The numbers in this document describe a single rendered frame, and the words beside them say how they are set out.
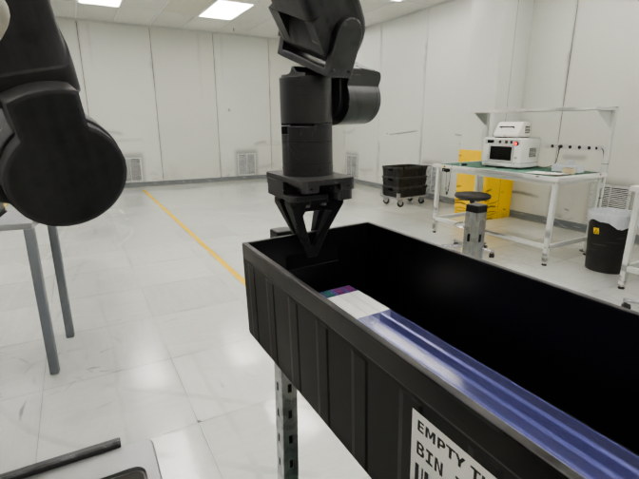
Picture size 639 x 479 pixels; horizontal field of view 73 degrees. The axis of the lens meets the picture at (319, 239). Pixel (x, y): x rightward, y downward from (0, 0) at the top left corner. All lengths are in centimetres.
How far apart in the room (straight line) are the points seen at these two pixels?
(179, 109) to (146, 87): 70
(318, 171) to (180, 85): 904
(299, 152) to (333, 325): 22
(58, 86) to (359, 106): 32
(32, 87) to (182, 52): 926
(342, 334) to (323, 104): 26
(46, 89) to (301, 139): 25
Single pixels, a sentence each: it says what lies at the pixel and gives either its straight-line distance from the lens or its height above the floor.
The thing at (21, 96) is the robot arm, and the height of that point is 127.
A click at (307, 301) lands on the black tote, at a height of 112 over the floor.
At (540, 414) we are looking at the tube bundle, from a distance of 35.
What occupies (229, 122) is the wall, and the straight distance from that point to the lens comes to 971.
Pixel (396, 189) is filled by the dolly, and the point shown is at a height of 27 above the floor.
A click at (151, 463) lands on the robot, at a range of 34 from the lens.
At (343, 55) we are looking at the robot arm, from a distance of 46.
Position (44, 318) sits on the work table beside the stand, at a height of 31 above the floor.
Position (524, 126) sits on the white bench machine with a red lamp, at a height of 121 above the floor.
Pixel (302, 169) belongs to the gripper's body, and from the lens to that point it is 47.
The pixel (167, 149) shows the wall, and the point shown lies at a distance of 941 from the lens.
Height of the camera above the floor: 126
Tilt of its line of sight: 15 degrees down
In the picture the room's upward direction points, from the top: straight up
